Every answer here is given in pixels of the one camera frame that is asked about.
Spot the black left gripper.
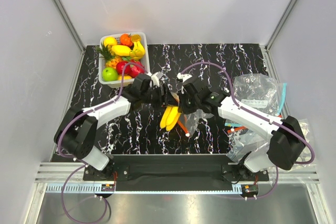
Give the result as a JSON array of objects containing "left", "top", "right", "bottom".
[{"left": 140, "top": 83, "right": 179, "bottom": 110}]

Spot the yellow banana bunch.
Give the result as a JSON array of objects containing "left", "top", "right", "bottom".
[{"left": 160, "top": 106, "right": 181, "bottom": 131}]

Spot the clear bag orange zipper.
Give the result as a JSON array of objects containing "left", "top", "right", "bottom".
[{"left": 177, "top": 109, "right": 213, "bottom": 137}]

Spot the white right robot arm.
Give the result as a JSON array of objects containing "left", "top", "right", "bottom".
[{"left": 177, "top": 74, "right": 306, "bottom": 180}]

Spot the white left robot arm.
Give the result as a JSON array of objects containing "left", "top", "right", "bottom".
[{"left": 54, "top": 72, "right": 179, "bottom": 180}]

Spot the clear bag red zipper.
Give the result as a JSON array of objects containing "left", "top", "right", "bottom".
[{"left": 227, "top": 126, "right": 268, "bottom": 163}]

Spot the red dragon fruit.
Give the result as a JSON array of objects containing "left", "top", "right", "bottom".
[{"left": 129, "top": 60, "right": 145, "bottom": 78}]

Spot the yellow starfruit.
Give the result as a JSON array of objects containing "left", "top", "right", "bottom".
[{"left": 129, "top": 41, "right": 145, "bottom": 60}]

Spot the red apple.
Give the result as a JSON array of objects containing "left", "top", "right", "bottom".
[{"left": 116, "top": 61, "right": 131, "bottom": 74}]

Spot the green apple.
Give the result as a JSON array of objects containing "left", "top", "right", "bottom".
[{"left": 102, "top": 67, "right": 119, "bottom": 82}]

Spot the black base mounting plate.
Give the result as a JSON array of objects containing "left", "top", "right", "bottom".
[{"left": 87, "top": 154, "right": 261, "bottom": 182}]

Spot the yellow mango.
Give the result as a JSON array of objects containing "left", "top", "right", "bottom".
[{"left": 111, "top": 45, "right": 131, "bottom": 57}]

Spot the small pineapple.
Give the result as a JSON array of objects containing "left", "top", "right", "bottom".
[{"left": 95, "top": 44, "right": 122, "bottom": 69}]

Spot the orange tangerine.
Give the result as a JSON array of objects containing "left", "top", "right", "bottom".
[{"left": 120, "top": 34, "right": 133, "bottom": 48}]

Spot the yellow lemon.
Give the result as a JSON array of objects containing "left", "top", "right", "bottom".
[{"left": 103, "top": 36, "right": 118, "bottom": 47}]

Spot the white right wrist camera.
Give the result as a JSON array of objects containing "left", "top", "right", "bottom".
[{"left": 177, "top": 73, "right": 192, "bottom": 93}]

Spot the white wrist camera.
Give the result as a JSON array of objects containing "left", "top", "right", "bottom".
[
  {"left": 177, "top": 73, "right": 192, "bottom": 93},
  {"left": 151, "top": 72, "right": 163, "bottom": 87}
]

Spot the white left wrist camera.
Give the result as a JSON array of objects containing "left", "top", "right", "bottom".
[{"left": 151, "top": 72, "right": 163, "bottom": 87}]

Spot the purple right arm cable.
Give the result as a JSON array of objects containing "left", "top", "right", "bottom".
[{"left": 180, "top": 61, "right": 316, "bottom": 165}]

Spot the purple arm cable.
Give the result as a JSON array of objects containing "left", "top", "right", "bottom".
[
  {"left": 180, "top": 61, "right": 316, "bottom": 165},
  {"left": 56, "top": 61, "right": 158, "bottom": 159}
]

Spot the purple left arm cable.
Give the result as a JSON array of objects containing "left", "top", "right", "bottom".
[{"left": 56, "top": 61, "right": 158, "bottom": 159}]

